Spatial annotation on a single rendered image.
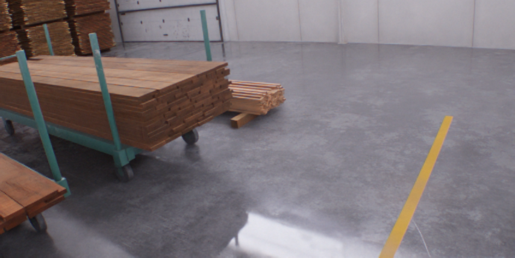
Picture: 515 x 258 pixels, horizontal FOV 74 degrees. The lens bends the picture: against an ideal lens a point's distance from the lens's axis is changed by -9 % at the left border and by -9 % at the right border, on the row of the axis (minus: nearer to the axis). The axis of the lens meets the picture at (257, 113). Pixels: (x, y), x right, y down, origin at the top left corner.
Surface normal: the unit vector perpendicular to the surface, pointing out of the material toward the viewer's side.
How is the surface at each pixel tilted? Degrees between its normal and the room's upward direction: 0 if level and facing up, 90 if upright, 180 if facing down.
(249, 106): 90
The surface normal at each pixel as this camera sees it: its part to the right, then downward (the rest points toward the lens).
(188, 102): 0.82, 0.11
